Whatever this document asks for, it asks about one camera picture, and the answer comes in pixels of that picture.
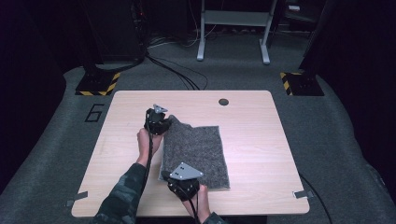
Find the black striped stand base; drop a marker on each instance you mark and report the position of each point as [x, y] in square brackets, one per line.
[98, 83]
[302, 84]

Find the grey tape strip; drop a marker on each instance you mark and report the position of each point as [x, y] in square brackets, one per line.
[77, 197]
[303, 194]

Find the black cabinet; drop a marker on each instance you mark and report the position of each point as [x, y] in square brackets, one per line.
[113, 28]

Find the grey fluffy towel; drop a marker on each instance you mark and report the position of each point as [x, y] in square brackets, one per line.
[196, 152]

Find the dark round table grommet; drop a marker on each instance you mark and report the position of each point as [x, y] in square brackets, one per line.
[223, 102]

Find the white metal stand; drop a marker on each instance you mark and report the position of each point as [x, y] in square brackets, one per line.
[233, 18]

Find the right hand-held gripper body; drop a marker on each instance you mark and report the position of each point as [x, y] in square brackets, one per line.
[184, 179]

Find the person's right hand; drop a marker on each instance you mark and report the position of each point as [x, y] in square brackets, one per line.
[202, 205]

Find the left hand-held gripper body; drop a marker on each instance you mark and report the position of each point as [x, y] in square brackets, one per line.
[155, 121]

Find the person's left hand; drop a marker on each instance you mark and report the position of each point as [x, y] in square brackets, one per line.
[144, 146]

